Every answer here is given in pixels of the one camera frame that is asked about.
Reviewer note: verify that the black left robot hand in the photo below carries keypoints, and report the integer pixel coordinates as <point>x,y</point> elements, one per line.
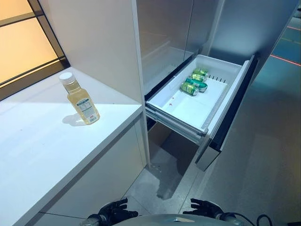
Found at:
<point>116,212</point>

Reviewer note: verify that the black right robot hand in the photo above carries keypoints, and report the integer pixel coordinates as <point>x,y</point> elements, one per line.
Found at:
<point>204,209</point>

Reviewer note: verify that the yellow juice bottle white cap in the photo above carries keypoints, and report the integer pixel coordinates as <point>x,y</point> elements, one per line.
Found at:
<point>81,103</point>

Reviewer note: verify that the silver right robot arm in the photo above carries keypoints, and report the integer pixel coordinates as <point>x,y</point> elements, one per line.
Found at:
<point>229,219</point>

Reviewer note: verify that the steel fridge drawer front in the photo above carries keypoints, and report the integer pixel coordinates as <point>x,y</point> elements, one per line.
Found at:
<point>225,127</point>

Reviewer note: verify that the white fridge drawer bin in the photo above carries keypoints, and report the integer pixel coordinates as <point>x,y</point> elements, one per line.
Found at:
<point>188,110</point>

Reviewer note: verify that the stainless steel fridge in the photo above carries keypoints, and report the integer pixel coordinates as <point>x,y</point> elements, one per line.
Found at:
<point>211,30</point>

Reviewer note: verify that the grey robot torso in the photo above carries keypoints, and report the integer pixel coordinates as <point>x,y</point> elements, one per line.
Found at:
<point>174,220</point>

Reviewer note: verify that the teal drink can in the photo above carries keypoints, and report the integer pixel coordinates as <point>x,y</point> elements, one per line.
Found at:
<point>196,84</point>

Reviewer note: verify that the orange lit window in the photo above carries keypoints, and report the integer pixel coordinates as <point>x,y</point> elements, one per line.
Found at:
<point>21,40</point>

